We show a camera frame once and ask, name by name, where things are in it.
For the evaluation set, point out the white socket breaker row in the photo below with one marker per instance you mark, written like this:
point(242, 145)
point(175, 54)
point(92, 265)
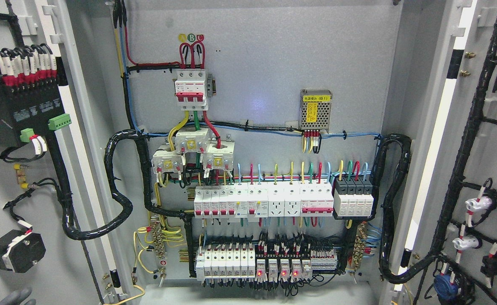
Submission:
point(262, 200)

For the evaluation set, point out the brass ground terminal bar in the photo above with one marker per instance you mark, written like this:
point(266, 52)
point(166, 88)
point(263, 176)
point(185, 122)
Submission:
point(359, 246)

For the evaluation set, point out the relay and terminal row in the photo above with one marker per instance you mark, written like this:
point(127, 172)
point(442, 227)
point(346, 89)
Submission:
point(290, 264)

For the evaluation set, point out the white red main breaker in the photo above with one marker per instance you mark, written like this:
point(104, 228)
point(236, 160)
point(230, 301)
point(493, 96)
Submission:
point(193, 89)

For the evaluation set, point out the black digital power meter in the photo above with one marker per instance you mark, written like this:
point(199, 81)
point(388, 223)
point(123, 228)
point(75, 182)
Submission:
point(37, 107)

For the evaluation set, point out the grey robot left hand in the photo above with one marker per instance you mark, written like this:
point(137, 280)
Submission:
point(19, 297)

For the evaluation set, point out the grey cabinet body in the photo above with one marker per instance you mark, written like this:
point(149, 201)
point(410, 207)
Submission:
point(379, 58)

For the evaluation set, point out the left brass terminal bar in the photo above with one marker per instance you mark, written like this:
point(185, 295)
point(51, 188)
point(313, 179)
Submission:
point(158, 240)

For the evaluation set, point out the white current transformers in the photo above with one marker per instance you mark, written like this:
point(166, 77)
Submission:
point(190, 143)

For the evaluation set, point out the black white surge protector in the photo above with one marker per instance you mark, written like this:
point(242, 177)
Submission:
point(353, 199)

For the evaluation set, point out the white lower breaker row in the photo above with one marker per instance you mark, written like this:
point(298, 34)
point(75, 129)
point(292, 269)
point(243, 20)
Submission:
point(226, 262)

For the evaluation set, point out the perforated metal power supply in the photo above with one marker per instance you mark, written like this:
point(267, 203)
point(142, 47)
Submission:
point(315, 109)

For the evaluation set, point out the white rotary selector switch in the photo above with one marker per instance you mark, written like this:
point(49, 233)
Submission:
point(19, 252)

